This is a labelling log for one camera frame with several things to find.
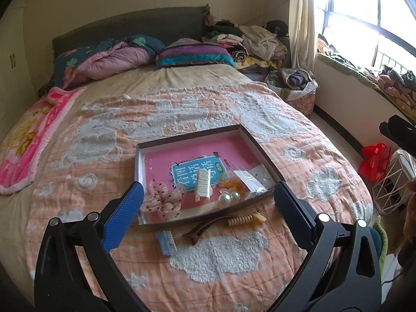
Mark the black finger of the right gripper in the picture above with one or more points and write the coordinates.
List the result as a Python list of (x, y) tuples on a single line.
[(399, 131)]

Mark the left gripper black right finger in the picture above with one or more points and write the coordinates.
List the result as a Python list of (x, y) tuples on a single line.
[(341, 269)]

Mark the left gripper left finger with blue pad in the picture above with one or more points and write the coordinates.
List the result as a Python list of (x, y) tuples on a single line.
[(75, 271)]

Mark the blue silver hair comb clip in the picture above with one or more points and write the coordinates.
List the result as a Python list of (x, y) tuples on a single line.
[(167, 243)]

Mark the pink dotted scrunchie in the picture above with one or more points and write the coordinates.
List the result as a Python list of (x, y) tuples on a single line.
[(162, 203)]

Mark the clear bag with earrings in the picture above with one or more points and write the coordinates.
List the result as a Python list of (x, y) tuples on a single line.
[(256, 180)]

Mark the yellow hoop earrings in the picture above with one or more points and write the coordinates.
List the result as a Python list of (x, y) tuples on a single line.
[(232, 183)]

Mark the white hair claw clip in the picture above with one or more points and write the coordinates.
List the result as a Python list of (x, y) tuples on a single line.
[(203, 188)]

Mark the red plastic bag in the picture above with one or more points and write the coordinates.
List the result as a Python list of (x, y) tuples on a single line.
[(375, 161)]

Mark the clothes on window sill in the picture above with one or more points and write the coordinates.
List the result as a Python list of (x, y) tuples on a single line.
[(398, 88)]

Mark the laundry basket with clothes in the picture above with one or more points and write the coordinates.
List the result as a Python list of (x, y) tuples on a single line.
[(296, 87)]

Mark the window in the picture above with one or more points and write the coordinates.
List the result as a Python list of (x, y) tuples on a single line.
[(368, 33)]

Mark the pink cartoon blanket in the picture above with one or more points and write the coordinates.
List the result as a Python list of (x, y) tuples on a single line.
[(23, 146)]

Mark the cream curtain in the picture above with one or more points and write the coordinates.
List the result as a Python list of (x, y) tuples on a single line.
[(301, 30)]

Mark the dark cardboard tray box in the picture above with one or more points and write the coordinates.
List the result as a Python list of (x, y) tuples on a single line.
[(208, 175)]

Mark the pile of clothes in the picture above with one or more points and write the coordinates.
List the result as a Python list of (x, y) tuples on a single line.
[(252, 47)]

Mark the cream wardrobe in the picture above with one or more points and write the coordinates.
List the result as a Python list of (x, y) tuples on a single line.
[(17, 92)]

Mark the pink folded duvet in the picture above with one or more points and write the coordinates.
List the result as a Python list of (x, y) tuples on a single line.
[(100, 61)]

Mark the purple teal striped pillow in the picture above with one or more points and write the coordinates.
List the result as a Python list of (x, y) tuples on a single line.
[(185, 53)]

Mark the dark headboard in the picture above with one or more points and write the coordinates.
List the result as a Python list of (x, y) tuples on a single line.
[(165, 24)]

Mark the white wire basket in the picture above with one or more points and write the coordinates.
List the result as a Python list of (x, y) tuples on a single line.
[(391, 192)]

